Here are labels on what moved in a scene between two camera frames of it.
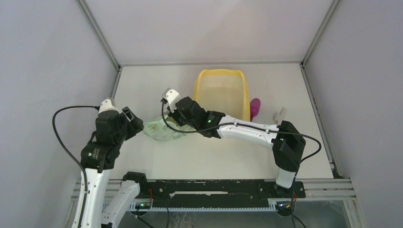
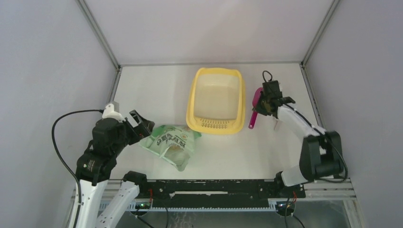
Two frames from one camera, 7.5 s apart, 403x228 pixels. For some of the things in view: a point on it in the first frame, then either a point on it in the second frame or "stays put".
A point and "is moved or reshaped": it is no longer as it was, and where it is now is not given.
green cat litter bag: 158,130 is moved or reshaped
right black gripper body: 177,116 → 261,106
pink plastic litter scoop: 255,106 is moved or reshaped
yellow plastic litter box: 224,90 stays put
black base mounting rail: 215,193 stays put
